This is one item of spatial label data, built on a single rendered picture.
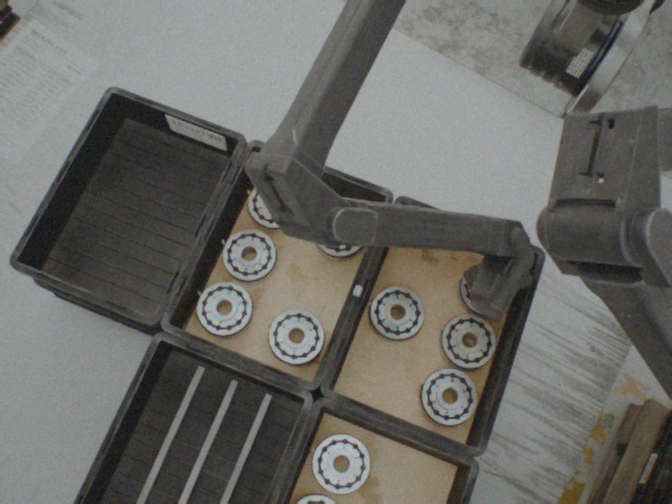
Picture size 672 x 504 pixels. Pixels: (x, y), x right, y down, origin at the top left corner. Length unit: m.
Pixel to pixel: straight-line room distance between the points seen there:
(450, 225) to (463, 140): 0.67
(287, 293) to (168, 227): 0.27
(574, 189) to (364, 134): 1.02
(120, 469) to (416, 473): 0.53
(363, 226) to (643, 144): 0.34
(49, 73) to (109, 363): 0.71
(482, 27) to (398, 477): 1.83
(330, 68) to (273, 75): 0.87
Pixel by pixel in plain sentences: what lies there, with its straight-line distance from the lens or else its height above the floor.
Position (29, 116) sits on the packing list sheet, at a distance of 1.71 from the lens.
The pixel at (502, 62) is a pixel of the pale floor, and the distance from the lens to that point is 2.61.
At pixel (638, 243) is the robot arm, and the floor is 1.61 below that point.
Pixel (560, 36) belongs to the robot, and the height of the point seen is 1.21.
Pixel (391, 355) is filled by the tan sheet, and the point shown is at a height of 0.83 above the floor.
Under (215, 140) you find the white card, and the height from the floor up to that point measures 0.89.
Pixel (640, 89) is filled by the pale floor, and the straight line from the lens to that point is 2.74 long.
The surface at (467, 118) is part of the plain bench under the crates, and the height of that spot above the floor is 0.70.
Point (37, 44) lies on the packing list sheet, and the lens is 1.81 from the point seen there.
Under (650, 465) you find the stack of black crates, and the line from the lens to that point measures 2.13.
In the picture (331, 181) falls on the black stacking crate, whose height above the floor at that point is 0.90.
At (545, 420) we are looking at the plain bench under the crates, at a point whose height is 0.70.
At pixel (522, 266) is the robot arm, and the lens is 1.12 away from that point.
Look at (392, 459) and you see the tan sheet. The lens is 1.27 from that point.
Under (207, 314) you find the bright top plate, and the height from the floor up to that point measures 0.86.
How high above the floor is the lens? 2.09
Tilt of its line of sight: 72 degrees down
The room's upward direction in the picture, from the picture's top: 8 degrees clockwise
